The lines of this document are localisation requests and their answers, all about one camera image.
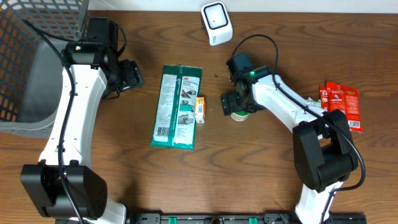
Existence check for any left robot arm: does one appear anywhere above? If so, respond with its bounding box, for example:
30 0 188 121
21 17 144 224

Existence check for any small orange white carton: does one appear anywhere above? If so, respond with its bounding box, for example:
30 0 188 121
195 96 206 124

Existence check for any red snack packet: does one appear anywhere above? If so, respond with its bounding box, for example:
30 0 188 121
326 81 363 133

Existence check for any narrow red stick packet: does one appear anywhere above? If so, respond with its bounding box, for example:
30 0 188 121
319 86 329 111

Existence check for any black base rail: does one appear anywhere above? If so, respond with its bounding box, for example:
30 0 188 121
127 212 368 224

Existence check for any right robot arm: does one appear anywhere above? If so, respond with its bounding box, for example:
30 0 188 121
221 53 366 223

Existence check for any green lid jar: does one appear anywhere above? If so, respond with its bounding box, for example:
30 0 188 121
230 111 249 122

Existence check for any green white packet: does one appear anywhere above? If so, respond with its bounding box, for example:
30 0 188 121
150 65 203 150

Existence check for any white barcode scanner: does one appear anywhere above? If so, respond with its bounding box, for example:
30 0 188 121
201 1 233 46

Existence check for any grey plastic mesh basket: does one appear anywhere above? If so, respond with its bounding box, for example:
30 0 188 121
1 0 89 138

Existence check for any light teal wipes pack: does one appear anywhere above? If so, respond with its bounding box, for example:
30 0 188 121
306 97 322 108

